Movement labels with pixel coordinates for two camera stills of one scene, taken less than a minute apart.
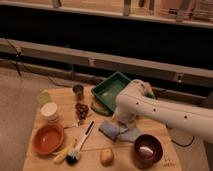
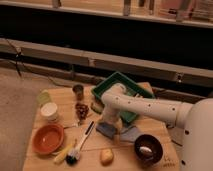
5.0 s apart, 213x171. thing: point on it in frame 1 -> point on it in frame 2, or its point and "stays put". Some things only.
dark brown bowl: [148, 150] stays put
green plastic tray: [107, 90] stays put
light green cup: [43, 98] stays put
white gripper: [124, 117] -> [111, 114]
